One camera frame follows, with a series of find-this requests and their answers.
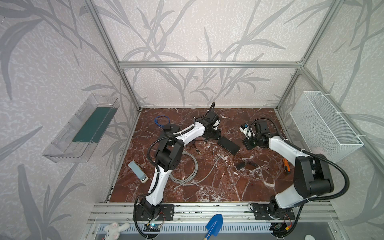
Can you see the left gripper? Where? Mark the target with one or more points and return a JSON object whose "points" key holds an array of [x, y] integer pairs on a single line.
{"points": [[216, 133]]}

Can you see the blue toy shovel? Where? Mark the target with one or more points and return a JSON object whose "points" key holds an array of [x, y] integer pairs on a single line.
{"points": [[214, 226]]}

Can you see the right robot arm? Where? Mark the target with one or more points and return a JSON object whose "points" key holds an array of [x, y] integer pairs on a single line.
{"points": [[312, 175]]}

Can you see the white wire mesh basket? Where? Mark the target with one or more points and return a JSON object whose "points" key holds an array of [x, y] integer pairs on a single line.
{"points": [[323, 128]]}

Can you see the orange black small tool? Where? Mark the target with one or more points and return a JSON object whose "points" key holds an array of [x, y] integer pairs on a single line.
{"points": [[287, 167]]}

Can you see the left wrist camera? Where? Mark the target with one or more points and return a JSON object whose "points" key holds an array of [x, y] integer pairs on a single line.
{"points": [[216, 124]]}

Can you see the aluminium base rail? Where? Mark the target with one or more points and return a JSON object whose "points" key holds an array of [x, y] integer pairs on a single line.
{"points": [[201, 212]]}

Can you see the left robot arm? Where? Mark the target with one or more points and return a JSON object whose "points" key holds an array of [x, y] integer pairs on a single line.
{"points": [[165, 155]]}

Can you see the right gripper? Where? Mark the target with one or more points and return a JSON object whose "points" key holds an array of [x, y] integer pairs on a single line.
{"points": [[249, 141]]}

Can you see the small black network switch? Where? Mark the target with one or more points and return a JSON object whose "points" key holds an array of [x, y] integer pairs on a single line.
{"points": [[228, 145]]}

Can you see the black power adapter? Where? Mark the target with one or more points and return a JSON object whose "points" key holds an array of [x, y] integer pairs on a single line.
{"points": [[241, 165]]}

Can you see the clear plastic wall bin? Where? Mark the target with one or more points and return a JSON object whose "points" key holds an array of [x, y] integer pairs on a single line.
{"points": [[79, 138]]}

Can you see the white plush bunny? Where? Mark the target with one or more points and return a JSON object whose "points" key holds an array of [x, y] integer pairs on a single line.
{"points": [[113, 230]]}

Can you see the beige teal handheld device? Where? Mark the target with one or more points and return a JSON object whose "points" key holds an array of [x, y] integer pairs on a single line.
{"points": [[138, 171]]}

